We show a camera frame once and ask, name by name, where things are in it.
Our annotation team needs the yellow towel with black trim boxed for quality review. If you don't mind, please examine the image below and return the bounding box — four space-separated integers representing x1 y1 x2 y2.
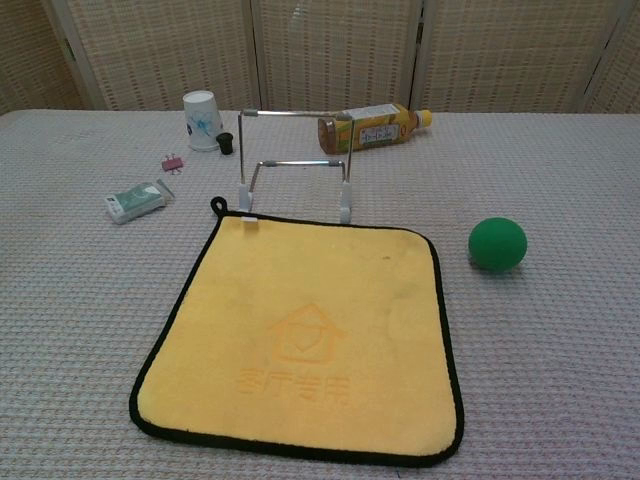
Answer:
128 196 465 469

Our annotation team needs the tea bottle with yellow label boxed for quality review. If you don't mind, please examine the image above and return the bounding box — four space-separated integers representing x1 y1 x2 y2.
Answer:
317 102 434 154

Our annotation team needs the white paper cup blue print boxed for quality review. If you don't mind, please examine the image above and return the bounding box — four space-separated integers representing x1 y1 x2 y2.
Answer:
181 90 222 153

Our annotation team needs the green foam ball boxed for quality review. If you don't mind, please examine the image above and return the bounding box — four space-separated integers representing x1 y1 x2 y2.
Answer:
467 216 529 274

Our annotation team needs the green tissue packet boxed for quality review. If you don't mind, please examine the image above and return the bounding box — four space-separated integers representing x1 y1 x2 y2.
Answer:
103 178 177 226

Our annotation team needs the white woven tablecloth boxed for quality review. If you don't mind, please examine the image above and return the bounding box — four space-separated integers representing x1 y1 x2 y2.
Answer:
0 108 640 480

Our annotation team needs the woven folding screen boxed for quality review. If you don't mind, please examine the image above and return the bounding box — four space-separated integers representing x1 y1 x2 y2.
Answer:
0 0 640 115

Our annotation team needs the metal wire rack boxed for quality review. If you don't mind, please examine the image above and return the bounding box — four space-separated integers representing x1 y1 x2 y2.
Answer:
235 108 357 233

